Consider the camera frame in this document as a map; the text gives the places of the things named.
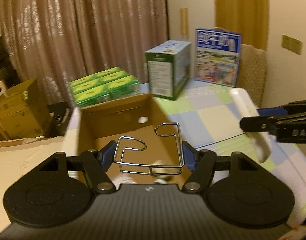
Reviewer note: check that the stacked brown cardboard boxes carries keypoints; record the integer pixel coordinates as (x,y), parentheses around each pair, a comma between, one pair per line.
(23,111)

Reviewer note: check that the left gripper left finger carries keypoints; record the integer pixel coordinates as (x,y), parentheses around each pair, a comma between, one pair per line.
(96,163)

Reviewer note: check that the beige wall switch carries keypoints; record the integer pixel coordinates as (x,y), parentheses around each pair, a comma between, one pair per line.
(292,44)

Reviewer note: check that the brown patterned curtain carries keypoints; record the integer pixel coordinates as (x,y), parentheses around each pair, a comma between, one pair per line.
(58,41)

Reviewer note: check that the wooden door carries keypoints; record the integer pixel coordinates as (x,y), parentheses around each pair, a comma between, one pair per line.
(247,17)

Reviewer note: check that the white remote control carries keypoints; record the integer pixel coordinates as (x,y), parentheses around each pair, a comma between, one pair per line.
(246,108)

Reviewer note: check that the green tissue box pack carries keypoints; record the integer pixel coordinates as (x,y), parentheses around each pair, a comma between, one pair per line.
(107,85)

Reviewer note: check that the black folding hand cart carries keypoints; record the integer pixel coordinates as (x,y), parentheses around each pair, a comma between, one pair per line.
(7,72)

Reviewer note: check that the open brown cardboard box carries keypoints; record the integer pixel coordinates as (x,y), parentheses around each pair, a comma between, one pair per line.
(95,126)

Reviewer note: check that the silver wire holder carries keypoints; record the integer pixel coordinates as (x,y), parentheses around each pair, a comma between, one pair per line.
(152,151)

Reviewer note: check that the checkered tablecloth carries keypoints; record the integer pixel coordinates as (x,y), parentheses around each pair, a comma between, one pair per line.
(209,119)

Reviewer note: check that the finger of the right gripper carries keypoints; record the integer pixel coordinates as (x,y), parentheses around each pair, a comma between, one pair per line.
(273,111)
(295,123)

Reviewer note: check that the green white milk carton box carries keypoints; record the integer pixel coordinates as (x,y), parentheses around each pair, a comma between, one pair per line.
(168,67)

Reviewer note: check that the blue milk carton box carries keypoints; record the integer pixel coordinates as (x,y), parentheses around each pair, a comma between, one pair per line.
(217,56)

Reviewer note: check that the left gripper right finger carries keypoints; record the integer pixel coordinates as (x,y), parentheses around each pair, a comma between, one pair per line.
(201,164)

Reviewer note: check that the white green tape roll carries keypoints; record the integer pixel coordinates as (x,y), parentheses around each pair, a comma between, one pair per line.
(162,180)

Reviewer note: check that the black shopping bag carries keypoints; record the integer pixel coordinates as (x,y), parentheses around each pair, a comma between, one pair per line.
(60,116)

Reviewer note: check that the beige quilted chair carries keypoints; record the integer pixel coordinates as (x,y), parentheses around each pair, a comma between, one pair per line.
(252,72)

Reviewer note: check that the cream patterned bed sheet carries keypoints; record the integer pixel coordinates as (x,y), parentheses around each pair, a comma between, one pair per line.
(16,161)

